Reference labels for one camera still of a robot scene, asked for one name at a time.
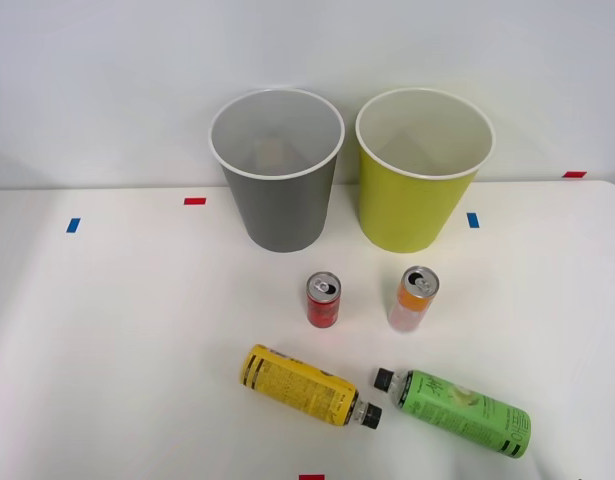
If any green label plastic bottle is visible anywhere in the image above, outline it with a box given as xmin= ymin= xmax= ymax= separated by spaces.
xmin=372 ymin=367 xmax=533 ymax=460

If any grey plastic waste bin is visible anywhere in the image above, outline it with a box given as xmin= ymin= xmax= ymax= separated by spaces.
xmin=208 ymin=87 xmax=347 ymax=254

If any small red drink can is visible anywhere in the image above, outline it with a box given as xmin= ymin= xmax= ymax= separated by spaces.
xmin=305 ymin=271 xmax=342 ymax=329

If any yellow-green plastic waste bin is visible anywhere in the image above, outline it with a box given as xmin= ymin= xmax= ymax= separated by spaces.
xmin=355 ymin=87 xmax=497 ymax=254

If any orange and white drink can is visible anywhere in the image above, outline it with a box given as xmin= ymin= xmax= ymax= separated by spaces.
xmin=387 ymin=265 xmax=441 ymax=335

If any yellow label plastic bottle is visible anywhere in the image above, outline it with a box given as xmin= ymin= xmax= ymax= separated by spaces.
xmin=238 ymin=343 xmax=384 ymax=431

